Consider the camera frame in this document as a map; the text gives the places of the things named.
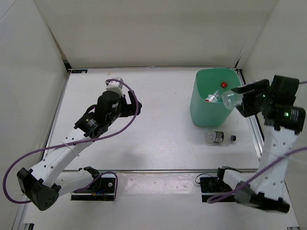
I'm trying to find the clear bottle blue white label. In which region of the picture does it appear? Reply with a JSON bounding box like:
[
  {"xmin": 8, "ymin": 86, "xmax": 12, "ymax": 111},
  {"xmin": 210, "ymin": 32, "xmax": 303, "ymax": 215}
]
[{"xmin": 221, "ymin": 90, "xmax": 243, "ymax": 110}]

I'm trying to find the clear bottle red label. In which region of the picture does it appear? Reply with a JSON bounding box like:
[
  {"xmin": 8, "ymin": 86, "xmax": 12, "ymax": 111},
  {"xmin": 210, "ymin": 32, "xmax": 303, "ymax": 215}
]
[{"xmin": 204, "ymin": 82, "xmax": 228, "ymax": 103}]

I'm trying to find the clear bottle black label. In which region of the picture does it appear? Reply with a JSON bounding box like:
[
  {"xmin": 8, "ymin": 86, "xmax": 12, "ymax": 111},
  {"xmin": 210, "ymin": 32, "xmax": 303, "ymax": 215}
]
[{"xmin": 205, "ymin": 130, "xmax": 236, "ymax": 146}]

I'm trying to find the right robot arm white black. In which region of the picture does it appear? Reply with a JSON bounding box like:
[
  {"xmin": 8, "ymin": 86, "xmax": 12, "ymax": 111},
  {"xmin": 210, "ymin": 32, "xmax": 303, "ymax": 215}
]
[{"xmin": 215, "ymin": 75, "xmax": 306, "ymax": 213}]

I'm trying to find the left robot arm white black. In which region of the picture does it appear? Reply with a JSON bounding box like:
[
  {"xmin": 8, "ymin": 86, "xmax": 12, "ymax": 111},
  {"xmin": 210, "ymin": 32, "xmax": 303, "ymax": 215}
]
[{"xmin": 17, "ymin": 91, "xmax": 142, "ymax": 211}]

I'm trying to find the green plastic bin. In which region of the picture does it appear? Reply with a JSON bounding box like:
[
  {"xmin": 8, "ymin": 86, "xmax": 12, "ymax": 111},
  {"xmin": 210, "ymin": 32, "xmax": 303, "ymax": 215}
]
[{"xmin": 190, "ymin": 68, "xmax": 240, "ymax": 127}]

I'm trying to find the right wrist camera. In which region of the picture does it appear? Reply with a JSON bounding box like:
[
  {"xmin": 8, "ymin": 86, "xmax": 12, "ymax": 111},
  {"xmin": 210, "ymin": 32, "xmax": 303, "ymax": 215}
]
[{"xmin": 269, "ymin": 75, "xmax": 300, "ymax": 105}]

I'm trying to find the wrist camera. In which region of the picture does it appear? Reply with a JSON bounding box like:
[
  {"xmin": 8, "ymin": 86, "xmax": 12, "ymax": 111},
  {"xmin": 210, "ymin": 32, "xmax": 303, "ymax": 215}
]
[
  {"xmin": 106, "ymin": 77, "xmax": 124, "ymax": 97},
  {"xmin": 269, "ymin": 75, "xmax": 300, "ymax": 105}
]

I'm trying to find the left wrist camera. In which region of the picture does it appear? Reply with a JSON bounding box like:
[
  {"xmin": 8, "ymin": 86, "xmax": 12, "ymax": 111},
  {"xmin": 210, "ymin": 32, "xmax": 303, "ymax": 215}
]
[{"xmin": 106, "ymin": 77, "xmax": 124, "ymax": 97}]

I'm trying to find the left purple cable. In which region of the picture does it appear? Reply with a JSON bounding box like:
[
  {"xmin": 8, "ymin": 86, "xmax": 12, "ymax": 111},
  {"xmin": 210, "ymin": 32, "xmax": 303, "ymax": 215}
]
[{"xmin": 2, "ymin": 78, "xmax": 142, "ymax": 204}]

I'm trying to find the purple cable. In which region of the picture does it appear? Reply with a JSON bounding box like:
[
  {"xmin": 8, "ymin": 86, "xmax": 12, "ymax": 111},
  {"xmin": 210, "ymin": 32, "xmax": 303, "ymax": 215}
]
[
  {"xmin": 2, "ymin": 78, "xmax": 142, "ymax": 204},
  {"xmin": 206, "ymin": 80, "xmax": 307, "ymax": 204}
]

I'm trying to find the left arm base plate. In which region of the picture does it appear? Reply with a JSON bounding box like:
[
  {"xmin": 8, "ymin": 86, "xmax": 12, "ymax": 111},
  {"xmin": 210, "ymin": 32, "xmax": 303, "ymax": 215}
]
[{"xmin": 71, "ymin": 172, "xmax": 118, "ymax": 201}]

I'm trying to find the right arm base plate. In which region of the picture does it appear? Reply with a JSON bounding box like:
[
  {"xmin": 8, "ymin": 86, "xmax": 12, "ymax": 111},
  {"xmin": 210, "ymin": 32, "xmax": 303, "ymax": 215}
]
[{"xmin": 195, "ymin": 173, "xmax": 232, "ymax": 203}]

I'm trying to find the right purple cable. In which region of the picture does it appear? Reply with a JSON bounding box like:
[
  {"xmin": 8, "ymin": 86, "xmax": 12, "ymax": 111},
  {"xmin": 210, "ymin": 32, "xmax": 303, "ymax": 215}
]
[{"xmin": 206, "ymin": 80, "xmax": 307, "ymax": 204}]

